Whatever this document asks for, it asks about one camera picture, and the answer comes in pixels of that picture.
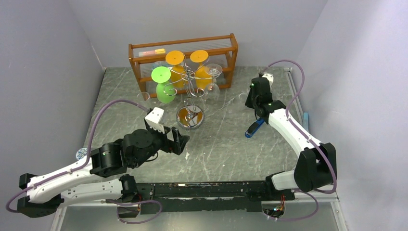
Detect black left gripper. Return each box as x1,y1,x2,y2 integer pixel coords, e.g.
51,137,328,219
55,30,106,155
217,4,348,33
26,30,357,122
133,124,190,168

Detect green plastic wine glass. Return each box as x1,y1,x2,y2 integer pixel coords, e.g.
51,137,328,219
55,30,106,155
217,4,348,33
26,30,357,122
151,66,177,103

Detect clear wine glass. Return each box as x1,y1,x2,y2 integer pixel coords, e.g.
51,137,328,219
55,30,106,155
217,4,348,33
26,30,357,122
203,64,222,104

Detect yellow plastic wine glass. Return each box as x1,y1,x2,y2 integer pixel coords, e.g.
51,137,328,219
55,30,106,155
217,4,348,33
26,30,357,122
190,50,213,90

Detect orange plastic cup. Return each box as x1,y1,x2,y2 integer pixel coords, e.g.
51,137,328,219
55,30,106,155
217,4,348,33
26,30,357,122
166,51,185,90

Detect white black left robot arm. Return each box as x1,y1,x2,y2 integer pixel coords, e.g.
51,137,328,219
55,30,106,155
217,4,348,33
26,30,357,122
16,127,190,218

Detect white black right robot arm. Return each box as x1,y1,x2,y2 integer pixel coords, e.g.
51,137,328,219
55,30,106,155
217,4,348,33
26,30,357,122
245,74,337,200

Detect chrome wine glass rack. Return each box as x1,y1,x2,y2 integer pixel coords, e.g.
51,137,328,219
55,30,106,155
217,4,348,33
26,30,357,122
176,52,210,130

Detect wooden shelf rack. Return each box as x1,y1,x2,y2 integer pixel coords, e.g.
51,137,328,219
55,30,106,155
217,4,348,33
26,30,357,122
128,34,239,103

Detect blue packaged item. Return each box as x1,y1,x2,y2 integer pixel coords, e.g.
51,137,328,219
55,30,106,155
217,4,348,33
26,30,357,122
151,61,167,70

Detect pink yellow marker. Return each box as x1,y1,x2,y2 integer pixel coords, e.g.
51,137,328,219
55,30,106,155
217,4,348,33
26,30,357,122
138,49,166,57

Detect blue white patterned can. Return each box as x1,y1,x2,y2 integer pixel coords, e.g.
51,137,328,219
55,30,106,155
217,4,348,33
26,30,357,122
75,148,88,160

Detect light blue pen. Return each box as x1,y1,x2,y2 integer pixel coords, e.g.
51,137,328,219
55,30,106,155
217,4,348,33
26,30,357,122
303,112,309,132

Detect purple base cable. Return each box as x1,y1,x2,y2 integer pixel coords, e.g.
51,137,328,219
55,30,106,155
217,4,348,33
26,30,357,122
105,199,164,225

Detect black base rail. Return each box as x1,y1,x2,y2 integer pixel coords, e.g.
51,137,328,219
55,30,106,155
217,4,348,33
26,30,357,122
117,180,295,215

